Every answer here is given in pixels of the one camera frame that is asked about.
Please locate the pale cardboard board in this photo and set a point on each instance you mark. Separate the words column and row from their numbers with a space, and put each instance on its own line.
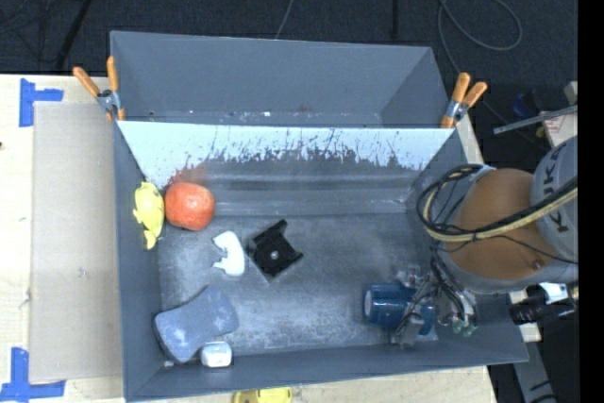
column 71, row 250

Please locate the grey metal bin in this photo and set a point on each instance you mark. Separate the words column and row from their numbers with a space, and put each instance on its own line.
column 321, row 297

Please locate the small white box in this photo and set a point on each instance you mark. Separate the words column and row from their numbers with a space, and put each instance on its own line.
column 216, row 354

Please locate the yellow toy animal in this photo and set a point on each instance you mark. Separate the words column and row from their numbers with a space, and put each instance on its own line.
column 148, row 207

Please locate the black cylinder on white bracket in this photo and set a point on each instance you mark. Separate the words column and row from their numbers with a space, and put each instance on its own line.
column 531, row 309

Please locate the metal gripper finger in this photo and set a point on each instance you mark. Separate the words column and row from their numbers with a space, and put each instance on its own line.
column 414, row 277
column 408, row 329

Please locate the orange fruit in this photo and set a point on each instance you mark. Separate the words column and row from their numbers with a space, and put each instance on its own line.
column 189, row 206

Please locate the white toy animal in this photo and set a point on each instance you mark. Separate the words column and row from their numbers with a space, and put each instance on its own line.
column 232, row 255

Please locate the blue cup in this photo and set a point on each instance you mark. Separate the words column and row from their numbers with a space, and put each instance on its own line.
column 384, row 307

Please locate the black plastic bracket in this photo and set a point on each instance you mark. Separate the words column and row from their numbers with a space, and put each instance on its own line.
column 274, row 250

